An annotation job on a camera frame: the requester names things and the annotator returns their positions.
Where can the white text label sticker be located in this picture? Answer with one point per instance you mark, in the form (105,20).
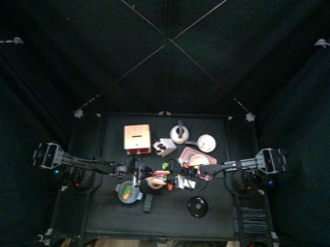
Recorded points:
(253,220)

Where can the grey toy pot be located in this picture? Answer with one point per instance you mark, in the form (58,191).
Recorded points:
(127,193)

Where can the wooden toy drawer box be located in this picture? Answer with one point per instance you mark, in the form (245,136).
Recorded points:
(138,138)

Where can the grey frame corner bracket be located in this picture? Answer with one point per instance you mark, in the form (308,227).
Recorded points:
(17,40)
(321,42)
(250,116)
(78,113)

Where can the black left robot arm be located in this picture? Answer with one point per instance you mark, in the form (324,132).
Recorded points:
(82,161)

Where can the white cube with black marks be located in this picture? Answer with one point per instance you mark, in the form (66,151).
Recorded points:
(165,147)

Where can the small orange toy carrot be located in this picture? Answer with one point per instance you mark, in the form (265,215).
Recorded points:
(170,186)

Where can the white plate with orange food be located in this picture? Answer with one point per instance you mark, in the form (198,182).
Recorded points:
(198,159)

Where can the pink toy tray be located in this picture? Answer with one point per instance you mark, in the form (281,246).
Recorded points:
(188,153)

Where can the white striped toy packet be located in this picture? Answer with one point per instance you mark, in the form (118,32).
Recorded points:
(188,183)

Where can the small green toy vegetable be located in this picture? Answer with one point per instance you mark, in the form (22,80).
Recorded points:
(165,166)

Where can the grey frame middle bracket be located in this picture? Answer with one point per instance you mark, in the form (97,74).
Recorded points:
(164,113)

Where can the white round toy pan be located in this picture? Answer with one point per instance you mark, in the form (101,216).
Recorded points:
(206,143)

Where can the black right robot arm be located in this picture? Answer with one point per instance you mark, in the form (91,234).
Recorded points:
(242,164)

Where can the black round disc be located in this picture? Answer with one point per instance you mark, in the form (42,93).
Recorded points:
(198,206)

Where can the black oblong bar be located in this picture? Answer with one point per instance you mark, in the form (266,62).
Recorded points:
(149,203)

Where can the yellow green toy corn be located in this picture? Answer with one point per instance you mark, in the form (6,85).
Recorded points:
(127,194)

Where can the red and white toy food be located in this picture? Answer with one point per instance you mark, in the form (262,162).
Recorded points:
(162,173)

